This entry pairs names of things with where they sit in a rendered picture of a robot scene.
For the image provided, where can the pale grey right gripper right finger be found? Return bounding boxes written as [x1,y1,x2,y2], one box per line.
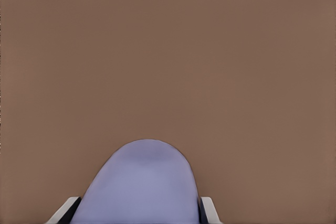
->
[198,196,221,224]

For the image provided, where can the rounded lavender blue object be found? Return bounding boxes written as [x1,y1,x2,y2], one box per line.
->
[70,138,201,224]

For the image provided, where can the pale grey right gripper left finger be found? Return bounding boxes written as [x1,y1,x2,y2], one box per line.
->
[46,196,82,224]

